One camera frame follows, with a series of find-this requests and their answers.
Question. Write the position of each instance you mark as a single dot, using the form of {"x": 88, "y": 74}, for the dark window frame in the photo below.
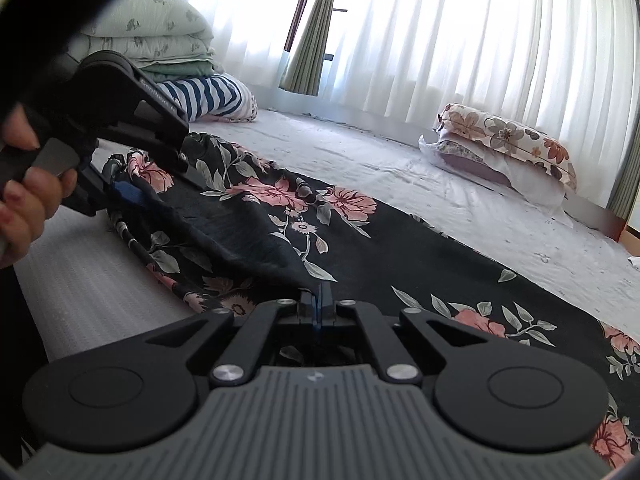
{"x": 300, "y": 5}

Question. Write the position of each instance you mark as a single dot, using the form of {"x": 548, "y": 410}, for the black floral pants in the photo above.
{"x": 380, "y": 240}

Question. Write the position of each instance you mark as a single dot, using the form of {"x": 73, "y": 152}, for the floral pillow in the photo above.
{"x": 505, "y": 135}

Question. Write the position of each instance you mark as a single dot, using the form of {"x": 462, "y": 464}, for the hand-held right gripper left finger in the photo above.
{"x": 311, "y": 310}

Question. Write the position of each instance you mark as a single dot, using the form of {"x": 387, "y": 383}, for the blue white striped cloth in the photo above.
{"x": 210, "y": 97}

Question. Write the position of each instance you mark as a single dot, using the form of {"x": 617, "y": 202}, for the green curtain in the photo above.
{"x": 312, "y": 35}
{"x": 627, "y": 200}

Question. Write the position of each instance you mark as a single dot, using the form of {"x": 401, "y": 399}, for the light green folded quilt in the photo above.
{"x": 150, "y": 20}

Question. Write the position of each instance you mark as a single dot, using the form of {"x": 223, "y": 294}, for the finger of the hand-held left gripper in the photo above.
{"x": 130, "y": 193}
{"x": 180, "y": 170}

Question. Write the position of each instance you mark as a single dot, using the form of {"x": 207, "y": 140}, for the white pillow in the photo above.
{"x": 480, "y": 170}

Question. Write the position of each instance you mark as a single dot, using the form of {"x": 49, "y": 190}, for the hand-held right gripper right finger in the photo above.
{"x": 324, "y": 310}

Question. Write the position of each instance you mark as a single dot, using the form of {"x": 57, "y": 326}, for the person's left hand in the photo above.
{"x": 30, "y": 210}

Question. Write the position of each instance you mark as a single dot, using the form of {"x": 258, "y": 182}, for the white sheer curtain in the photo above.
{"x": 475, "y": 35}

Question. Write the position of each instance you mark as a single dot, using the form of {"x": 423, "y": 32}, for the wooden bed frame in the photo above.
{"x": 595, "y": 217}

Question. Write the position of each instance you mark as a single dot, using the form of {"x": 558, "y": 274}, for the green folded blanket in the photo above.
{"x": 175, "y": 71}

